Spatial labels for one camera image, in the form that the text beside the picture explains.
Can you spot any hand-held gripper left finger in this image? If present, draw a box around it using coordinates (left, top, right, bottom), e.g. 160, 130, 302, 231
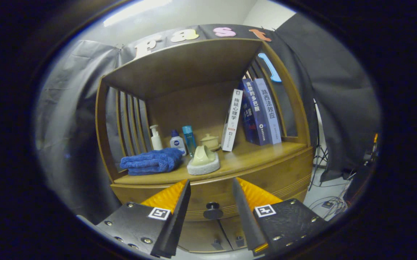
95, 179, 192, 259

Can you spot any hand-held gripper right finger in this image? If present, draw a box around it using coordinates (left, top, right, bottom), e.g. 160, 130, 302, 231
232, 177, 329, 257

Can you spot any wooden drawer with black knob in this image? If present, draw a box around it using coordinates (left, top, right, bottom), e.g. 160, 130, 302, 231
111, 146, 314, 222

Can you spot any pale green handled sponge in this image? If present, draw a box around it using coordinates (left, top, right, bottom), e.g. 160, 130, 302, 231
187, 145, 220, 176

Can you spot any wooden cabinet door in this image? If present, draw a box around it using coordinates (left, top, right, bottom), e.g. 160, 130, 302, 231
219, 216, 249, 250
177, 220, 233, 253

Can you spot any wooden countertop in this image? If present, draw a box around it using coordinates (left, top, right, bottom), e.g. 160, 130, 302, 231
114, 141, 308, 185

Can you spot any wooden cabinet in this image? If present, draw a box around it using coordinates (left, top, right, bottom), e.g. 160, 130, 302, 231
95, 38, 314, 253

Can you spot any blue folded towel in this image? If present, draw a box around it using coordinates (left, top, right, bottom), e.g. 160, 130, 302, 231
120, 148, 184, 176

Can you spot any white bottle with blue cap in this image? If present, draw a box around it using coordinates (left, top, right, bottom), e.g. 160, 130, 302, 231
169, 130, 187, 156

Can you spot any white pump bottle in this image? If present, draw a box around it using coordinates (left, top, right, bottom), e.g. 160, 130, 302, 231
150, 125, 163, 151

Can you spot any clear blue bottle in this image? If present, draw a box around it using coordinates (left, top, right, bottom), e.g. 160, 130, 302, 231
182, 125, 197, 157

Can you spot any beige lidded tea bowl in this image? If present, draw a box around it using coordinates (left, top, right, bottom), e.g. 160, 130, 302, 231
199, 134, 221, 151

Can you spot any black light stand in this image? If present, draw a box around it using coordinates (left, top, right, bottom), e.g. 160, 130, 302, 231
309, 101, 330, 188

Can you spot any white book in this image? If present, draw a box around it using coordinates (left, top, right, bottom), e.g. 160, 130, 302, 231
221, 89, 244, 152

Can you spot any dark blue book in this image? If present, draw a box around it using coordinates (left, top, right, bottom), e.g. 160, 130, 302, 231
240, 78, 270, 146

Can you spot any pale blue book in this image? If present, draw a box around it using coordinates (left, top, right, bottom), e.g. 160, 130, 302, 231
253, 78, 282, 145

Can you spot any black device with orange tip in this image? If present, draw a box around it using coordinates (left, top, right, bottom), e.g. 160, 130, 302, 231
362, 133, 379, 166

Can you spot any tangle of floor cables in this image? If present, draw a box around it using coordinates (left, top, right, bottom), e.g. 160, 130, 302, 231
308, 179, 352, 221

